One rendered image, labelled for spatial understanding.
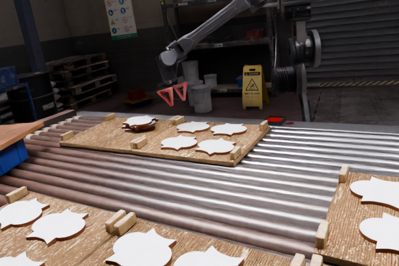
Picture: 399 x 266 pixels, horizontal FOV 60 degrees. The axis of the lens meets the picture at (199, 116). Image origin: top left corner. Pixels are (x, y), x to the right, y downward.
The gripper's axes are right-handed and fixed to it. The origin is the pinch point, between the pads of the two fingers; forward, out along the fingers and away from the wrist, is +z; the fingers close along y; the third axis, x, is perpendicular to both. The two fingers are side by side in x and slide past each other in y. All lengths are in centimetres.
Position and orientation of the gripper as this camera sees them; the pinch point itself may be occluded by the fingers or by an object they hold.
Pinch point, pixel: (177, 101)
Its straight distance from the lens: 142.2
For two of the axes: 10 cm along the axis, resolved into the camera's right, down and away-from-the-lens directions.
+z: 3.1, 9.4, 1.3
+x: -8.3, 2.0, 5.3
